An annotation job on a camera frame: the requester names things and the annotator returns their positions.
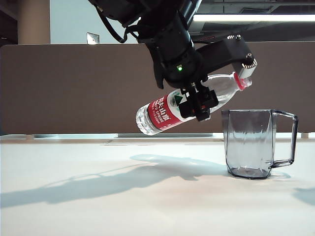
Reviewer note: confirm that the clear red-labelled mineral water bottle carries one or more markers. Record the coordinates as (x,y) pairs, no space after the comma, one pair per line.
(160,113)

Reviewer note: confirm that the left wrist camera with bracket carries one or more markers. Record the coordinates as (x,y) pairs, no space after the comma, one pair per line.
(226,51)

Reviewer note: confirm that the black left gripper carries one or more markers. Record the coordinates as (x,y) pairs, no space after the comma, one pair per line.
(174,61)

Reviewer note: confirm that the beige building column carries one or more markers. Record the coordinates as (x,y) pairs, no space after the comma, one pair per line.
(33,22)

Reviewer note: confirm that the brown fabric desk partition panel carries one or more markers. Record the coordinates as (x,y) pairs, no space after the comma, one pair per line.
(49,86)

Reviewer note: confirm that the long white ceiling light strip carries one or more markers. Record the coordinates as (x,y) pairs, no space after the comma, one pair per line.
(270,18)

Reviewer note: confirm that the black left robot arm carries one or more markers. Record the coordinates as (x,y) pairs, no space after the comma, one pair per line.
(147,14)

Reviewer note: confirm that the silver wall switch plate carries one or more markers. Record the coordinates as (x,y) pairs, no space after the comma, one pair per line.
(93,38)

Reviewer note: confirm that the grey partition support post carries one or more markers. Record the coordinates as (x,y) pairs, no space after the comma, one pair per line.
(305,135)

